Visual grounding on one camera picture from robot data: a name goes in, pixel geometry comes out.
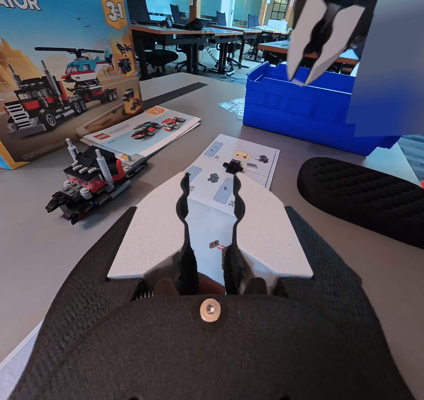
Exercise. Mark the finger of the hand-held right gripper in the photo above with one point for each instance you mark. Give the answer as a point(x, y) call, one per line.
point(306, 25)
point(341, 35)

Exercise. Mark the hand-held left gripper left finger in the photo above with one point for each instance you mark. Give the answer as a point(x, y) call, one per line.
point(149, 241)

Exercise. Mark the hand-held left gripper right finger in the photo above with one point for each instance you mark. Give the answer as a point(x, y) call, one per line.
point(275, 241)

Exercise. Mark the lego truck model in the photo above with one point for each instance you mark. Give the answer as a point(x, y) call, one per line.
point(92, 181)

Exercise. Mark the blue plastic bin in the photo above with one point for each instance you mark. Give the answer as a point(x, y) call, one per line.
point(298, 108)

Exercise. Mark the black lego plate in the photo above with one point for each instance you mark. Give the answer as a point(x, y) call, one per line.
point(233, 166)

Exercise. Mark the open lego instruction booklet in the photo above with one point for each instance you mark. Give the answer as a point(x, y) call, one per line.
point(261, 171)

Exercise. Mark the closed lego instruction booklet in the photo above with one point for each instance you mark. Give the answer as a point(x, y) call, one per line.
point(139, 131)

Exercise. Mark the lego set cardboard box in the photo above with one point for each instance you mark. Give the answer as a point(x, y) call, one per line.
point(66, 58)

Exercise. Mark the person's left hand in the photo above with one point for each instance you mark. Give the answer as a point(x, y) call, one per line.
point(210, 284)

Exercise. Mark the black quilted case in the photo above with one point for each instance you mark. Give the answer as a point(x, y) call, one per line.
point(357, 194)

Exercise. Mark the long wooden office desk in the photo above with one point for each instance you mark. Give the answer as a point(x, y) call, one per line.
point(198, 33)

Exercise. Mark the clear plastic scrap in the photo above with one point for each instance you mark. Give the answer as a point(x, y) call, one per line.
point(233, 106)

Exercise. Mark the black computer monitor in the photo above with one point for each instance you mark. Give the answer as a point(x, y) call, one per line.
point(175, 12)
point(137, 8)

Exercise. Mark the black office chair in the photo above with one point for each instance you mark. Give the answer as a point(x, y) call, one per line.
point(162, 58)

